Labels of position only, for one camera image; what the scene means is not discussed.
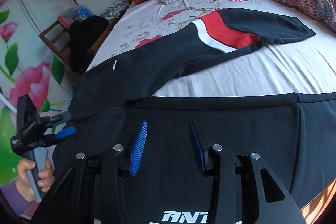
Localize black red white sport pants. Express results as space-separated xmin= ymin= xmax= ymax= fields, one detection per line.
xmin=30 ymin=8 xmax=336 ymax=224

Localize purple left sleeve forearm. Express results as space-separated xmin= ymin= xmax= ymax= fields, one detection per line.
xmin=1 ymin=179 xmax=39 ymax=217

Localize person's left hand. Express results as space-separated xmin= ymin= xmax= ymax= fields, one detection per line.
xmin=15 ymin=158 xmax=55 ymax=202

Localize wooden chair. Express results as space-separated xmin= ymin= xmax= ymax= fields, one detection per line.
xmin=39 ymin=19 xmax=119 ymax=75

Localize black clothes on chair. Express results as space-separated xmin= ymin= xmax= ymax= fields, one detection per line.
xmin=68 ymin=15 xmax=109 ymax=74

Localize plastic bag with items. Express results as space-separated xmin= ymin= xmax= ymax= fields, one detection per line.
xmin=57 ymin=5 xmax=94 ymax=29

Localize grey patterned cloth on nightstand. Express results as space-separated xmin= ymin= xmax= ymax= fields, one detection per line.
xmin=100 ymin=1 xmax=129 ymax=20

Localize floral sliding wardrobe door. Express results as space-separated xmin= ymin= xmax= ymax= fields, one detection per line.
xmin=1 ymin=0 xmax=74 ymax=187

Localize bed with white floral sheet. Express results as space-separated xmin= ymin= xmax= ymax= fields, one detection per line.
xmin=87 ymin=0 xmax=335 ymax=98

